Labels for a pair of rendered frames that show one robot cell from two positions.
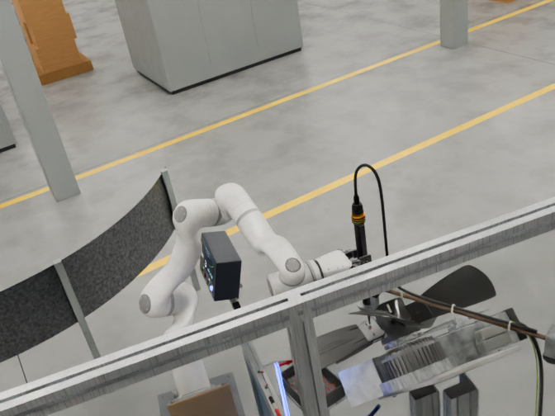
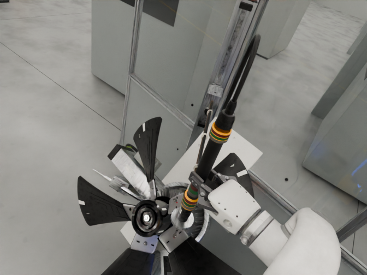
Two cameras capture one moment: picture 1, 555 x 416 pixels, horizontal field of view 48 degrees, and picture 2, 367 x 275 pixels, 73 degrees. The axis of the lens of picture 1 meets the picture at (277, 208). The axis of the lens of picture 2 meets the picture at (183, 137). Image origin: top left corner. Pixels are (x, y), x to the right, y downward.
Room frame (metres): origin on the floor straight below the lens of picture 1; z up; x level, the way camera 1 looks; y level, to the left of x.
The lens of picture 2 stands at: (1.96, 0.05, 1.96)
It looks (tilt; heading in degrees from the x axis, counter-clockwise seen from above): 39 degrees down; 230
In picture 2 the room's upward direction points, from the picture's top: 18 degrees clockwise
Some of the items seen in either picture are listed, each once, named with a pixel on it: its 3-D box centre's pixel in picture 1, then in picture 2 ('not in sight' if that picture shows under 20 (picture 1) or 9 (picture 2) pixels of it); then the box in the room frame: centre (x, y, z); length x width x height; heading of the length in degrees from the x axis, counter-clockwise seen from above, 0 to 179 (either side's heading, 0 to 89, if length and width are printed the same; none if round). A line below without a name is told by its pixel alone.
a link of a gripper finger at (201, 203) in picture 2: not in sight; (213, 203); (1.64, -0.16, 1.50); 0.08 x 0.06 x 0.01; 166
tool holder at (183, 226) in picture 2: not in sight; (186, 207); (1.62, -0.25, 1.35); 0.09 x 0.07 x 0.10; 49
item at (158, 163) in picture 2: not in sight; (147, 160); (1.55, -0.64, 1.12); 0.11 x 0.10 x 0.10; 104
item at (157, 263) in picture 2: not in sight; (154, 263); (1.63, -0.27, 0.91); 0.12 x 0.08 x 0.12; 14
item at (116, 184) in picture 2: not in sight; (117, 185); (1.70, -0.58, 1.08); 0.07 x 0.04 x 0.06; 115
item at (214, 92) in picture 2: not in sight; (213, 96); (1.22, -0.72, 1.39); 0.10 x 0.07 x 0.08; 49
